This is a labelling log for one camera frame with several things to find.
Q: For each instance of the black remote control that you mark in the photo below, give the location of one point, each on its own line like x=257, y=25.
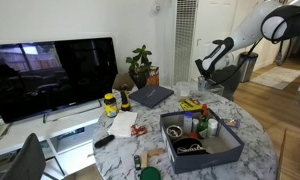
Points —
x=104, y=141

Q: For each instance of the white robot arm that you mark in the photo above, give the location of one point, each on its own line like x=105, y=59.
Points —
x=270, y=20

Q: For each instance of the navy cardboard box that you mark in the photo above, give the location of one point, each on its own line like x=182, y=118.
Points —
x=226, y=147

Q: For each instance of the potted green plant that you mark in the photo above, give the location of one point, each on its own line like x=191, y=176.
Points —
x=139, y=66

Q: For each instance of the yellow lid vitamin bottle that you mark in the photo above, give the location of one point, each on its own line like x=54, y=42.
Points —
x=110, y=105

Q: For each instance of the wooden block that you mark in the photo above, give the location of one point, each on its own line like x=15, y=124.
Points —
x=145, y=155

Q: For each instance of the green glass bottle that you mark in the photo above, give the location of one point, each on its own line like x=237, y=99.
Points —
x=203, y=125

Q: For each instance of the white pill bottle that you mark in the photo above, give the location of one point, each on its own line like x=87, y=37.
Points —
x=187, y=124

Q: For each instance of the green round lid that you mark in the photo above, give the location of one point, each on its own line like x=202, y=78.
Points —
x=150, y=173

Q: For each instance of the red candy wrapper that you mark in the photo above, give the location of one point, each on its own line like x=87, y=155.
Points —
x=138, y=131

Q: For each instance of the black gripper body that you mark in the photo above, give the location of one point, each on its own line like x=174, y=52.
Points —
x=205, y=73

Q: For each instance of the black flat screen television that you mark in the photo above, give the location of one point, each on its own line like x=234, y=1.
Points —
x=40, y=77

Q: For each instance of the silver metal bowl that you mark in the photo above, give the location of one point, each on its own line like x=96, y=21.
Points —
x=174, y=131

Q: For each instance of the white wall heater grille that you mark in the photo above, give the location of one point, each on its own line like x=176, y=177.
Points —
x=185, y=23

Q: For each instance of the steel trash can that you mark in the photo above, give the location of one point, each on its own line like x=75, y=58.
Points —
x=247, y=68

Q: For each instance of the yellow black bottle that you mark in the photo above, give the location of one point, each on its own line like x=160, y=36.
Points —
x=125, y=105

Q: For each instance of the navy box lid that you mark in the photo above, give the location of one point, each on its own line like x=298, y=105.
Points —
x=151, y=95

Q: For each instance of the black office chair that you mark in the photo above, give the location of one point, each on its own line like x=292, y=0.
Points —
x=30, y=162

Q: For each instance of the black oval tin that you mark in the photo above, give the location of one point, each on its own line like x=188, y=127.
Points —
x=188, y=146

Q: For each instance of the white paper napkin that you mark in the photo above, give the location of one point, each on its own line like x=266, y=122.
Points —
x=122, y=123

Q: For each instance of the orange snack box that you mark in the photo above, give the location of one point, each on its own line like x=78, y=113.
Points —
x=153, y=78

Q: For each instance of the white tv stand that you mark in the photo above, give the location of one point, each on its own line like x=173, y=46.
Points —
x=66, y=136

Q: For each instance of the beige floor rug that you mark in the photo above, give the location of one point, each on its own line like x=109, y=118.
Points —
x=277, y=77

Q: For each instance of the clear plastic container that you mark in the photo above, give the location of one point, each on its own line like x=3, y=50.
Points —
x=213, y=88

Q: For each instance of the brown paper bag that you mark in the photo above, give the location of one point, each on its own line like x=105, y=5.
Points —
x=121, y=79

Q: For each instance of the small dark toy car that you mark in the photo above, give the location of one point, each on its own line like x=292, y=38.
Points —
x=137, y=162

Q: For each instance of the white small jar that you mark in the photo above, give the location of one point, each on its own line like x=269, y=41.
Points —
x=212, y=127

